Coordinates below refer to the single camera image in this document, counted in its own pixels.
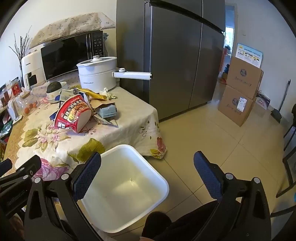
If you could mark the grey blue small box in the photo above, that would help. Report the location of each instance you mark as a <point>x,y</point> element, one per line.
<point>107,111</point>

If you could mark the dark green squash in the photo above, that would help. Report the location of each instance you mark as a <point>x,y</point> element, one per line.
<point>53,87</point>

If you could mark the beige floral cloth cover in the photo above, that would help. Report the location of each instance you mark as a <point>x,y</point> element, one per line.
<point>76,25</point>

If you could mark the white air fryer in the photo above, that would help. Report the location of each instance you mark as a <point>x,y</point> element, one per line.
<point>32,66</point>

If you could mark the brown paper envelope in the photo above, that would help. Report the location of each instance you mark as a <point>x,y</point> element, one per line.
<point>99,105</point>

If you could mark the red instant noodle cup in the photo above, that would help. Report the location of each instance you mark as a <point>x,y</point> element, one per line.
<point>72,115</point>

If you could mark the blue white printed box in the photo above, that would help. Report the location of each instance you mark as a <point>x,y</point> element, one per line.
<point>249,55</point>

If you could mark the blue packet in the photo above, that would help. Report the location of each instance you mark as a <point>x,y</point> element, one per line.
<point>52,116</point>

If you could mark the pale green packet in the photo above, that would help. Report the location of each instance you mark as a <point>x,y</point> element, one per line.
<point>67,95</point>

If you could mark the white tissue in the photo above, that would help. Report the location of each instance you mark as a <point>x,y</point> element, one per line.
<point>107,92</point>

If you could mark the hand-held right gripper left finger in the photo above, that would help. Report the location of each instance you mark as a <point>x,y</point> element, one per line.
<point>89,172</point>

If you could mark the grey double door refrigerator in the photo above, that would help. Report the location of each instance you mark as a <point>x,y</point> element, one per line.
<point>175,58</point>

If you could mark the red tin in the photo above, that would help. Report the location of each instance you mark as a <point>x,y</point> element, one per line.
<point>15,88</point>

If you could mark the floral tablecloth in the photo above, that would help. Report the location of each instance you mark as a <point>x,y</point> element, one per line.
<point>41,139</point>

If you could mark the cardboard box with white label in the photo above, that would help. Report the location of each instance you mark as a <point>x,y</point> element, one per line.
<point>233,106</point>

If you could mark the clear plastic bag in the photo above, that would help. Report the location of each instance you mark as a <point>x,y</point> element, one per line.
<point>39,102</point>

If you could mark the orange fruit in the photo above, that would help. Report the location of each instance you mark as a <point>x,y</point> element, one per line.
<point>26,110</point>
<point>32,105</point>

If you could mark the black metal chair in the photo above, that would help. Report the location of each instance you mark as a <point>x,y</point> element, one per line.
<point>288,160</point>

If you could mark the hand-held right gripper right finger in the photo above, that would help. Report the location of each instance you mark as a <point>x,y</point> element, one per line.
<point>207,176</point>

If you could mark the dried branches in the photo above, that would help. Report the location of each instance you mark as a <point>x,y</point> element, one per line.
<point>20,46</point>

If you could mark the foil wrapper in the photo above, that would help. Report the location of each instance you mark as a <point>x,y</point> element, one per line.
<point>106,121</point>

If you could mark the black microwave oven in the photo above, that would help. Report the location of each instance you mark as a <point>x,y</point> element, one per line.
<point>64,55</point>

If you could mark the yellow orange snack wrapper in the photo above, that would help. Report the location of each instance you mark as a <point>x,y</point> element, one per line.
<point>92,93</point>

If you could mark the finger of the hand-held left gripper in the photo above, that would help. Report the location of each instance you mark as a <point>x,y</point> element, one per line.
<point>31,165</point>
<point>5,165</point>

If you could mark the colourful toys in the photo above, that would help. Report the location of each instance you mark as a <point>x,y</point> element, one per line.
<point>224,74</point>

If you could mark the white plastic bin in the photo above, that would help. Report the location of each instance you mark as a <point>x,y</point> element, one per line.
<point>129,180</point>

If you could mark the white printed bowl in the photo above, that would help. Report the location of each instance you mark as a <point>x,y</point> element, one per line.
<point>54,96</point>

